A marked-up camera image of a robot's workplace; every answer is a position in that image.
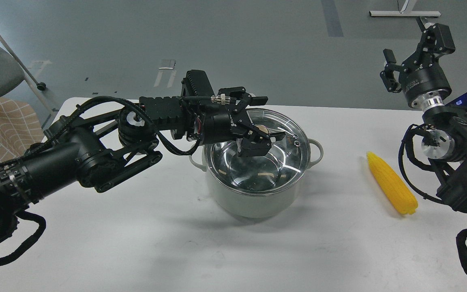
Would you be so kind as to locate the pale green cooking pot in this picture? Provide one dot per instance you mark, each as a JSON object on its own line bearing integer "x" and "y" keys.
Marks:
{"x": 261, "y": 206}

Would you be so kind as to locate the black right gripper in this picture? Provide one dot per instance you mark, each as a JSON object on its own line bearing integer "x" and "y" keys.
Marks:
{"x": 421, "y": 73}

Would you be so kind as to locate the yellow corn cob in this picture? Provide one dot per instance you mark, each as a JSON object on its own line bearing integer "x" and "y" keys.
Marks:
{"x": 398, "y": 194}

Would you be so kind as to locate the glass pot lid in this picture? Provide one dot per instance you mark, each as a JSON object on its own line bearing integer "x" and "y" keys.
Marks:
{"x": 281, "y": 168}

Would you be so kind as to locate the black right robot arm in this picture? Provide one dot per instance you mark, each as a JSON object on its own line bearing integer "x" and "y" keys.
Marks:
{"x": 439, "y": 145}

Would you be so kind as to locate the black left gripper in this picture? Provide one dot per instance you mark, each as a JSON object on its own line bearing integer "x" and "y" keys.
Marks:
{"x": 226, "y": 119}

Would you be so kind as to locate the beige checkered cloth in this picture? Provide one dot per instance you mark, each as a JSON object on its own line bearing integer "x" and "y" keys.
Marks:
{"x": 19, "y": 128}

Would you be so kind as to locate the white desk leg base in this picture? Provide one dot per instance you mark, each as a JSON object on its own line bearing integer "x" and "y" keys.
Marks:
{"x": 407, "y": 10}

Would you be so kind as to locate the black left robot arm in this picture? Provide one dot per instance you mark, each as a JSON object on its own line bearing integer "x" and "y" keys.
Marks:
{"x": 108, "y": 140}

